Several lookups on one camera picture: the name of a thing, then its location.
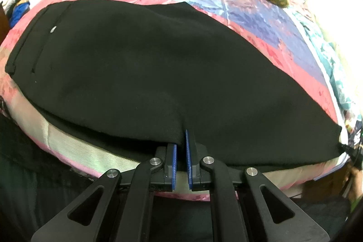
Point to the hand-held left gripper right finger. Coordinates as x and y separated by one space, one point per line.
189 168

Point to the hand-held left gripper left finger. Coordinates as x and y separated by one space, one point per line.
169 168

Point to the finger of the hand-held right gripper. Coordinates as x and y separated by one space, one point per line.
354 157

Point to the black pants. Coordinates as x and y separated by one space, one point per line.
141 74

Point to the teal floral blanket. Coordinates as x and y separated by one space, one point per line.
331 60

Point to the person's dark clothing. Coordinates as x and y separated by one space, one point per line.
28 174

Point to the pile of colourful clothes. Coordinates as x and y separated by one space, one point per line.
19 8

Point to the brown wooden cabinet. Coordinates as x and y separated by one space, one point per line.
2 23

